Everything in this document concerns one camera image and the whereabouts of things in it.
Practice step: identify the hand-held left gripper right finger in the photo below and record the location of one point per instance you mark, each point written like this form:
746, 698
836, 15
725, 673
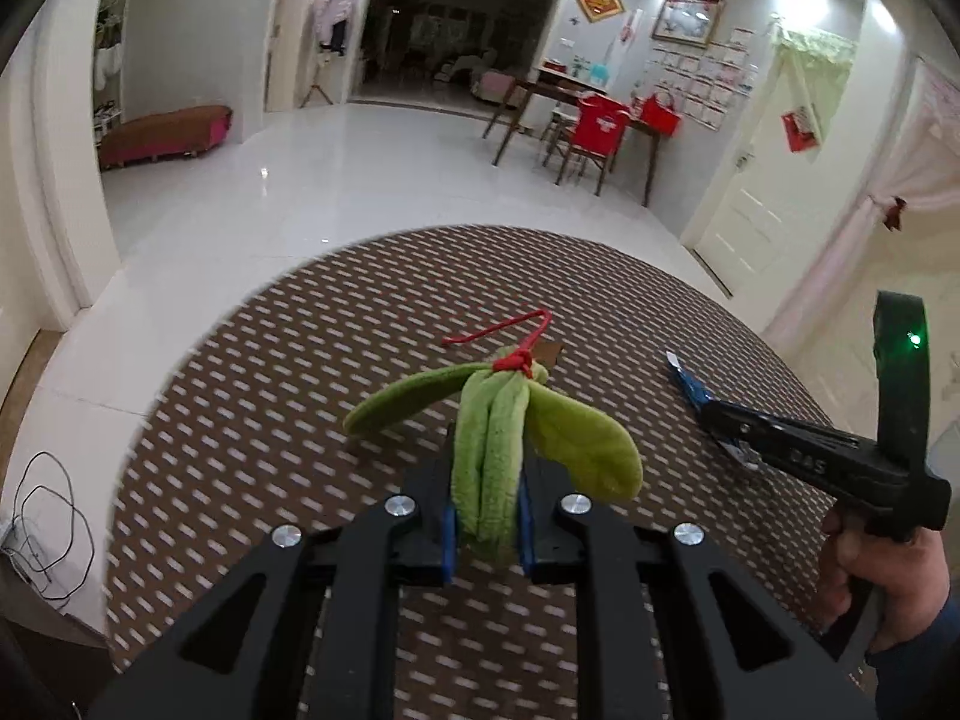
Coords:
527, 532

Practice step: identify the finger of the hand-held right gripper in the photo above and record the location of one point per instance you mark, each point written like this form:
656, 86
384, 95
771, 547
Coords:
691, 388

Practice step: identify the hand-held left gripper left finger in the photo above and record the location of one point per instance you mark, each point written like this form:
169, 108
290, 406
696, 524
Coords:
448, 540

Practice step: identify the person's right forearm blue sleeve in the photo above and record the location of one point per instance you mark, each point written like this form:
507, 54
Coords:
922, 679

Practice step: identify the person's right hand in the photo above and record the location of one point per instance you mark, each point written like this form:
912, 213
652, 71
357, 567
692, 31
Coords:
907, 585

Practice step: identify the brown cardboard tag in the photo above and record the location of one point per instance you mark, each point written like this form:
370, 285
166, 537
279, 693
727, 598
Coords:
553, 356

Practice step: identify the pink curtain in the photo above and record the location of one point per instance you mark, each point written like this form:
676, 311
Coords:
840, 270

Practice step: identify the white panelled door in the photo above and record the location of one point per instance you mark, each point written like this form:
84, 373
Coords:
750, 195

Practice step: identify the brown dotted tablecloth round table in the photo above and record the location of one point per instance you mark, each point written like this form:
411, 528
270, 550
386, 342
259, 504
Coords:
262, 427

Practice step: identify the wooden chair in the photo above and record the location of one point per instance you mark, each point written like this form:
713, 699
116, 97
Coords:
581, 165

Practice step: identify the red curtain bow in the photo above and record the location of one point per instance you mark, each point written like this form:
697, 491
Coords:
890, 213

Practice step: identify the red handbag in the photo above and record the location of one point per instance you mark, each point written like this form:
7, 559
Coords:
660, 116

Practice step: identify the red chair cover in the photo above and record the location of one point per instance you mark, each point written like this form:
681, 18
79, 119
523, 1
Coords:
600, 124

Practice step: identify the red paper door decoration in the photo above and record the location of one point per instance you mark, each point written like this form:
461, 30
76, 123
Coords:
799, 129

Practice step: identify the teal desk fan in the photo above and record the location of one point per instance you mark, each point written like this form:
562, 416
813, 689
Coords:
598, 75

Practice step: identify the wooden dining table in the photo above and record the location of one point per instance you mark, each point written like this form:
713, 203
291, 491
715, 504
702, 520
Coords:
540, 90

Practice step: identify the pale green door valance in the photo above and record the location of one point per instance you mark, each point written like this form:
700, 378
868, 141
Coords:
814, 43

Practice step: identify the large gold framed picture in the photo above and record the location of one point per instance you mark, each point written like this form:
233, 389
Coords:
688, 21

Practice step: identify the wooden coat stand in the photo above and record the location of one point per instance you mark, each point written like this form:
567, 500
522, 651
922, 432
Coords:
316, 82

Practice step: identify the brown bench with pink skirt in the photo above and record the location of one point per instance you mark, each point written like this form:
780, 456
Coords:
161, 135

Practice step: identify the hanging pink clothes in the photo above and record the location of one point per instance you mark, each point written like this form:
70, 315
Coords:
334, 7

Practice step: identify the white storage shelf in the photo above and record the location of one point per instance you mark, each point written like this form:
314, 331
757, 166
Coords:
109, 67

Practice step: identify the group of wall certificates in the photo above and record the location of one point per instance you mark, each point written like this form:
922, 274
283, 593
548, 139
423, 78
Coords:
709, 86

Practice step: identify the red wall ornament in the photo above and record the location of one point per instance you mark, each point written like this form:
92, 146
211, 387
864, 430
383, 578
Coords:
630, 28

